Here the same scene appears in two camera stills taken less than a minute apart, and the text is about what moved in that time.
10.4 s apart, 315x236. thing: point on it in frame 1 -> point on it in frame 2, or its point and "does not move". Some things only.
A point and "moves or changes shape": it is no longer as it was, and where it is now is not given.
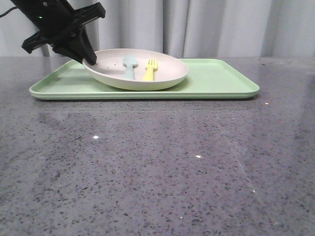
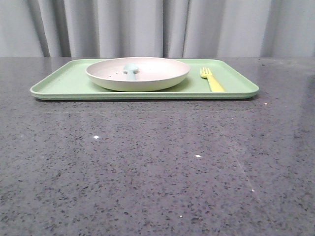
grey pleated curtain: x=198 y=28 does not move
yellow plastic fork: x=148 y=75 -> x=214 y=85
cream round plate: x=133 y=69 moves or changes shape
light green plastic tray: x=219 y=78 does not move
